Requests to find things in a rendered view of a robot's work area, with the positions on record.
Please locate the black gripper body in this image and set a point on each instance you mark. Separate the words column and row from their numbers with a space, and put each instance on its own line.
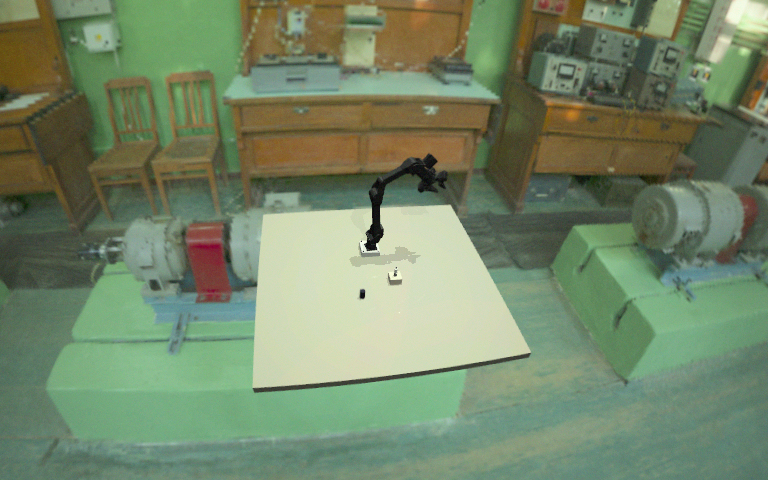
column 430, row 179

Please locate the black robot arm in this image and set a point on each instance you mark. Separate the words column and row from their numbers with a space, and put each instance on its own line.
column 412, row 165

